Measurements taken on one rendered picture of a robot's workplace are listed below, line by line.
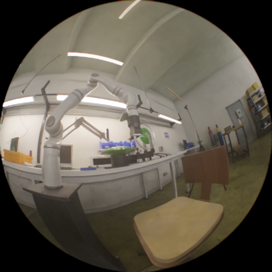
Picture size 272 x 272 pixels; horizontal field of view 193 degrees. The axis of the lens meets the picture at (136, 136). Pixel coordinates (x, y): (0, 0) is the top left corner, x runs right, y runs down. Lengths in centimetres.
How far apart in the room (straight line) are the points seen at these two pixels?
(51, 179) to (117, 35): 338
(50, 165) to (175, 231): 54
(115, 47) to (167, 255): 365
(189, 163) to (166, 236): 44
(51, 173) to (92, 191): 132
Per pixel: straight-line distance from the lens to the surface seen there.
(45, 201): 40
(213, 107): 517
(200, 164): 55
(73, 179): 71
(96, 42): 337
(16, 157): 108
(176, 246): 36
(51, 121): 43
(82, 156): 160
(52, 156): 40
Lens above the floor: 95
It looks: 17 degrees up
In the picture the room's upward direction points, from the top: 10 degrees counter-clockwise
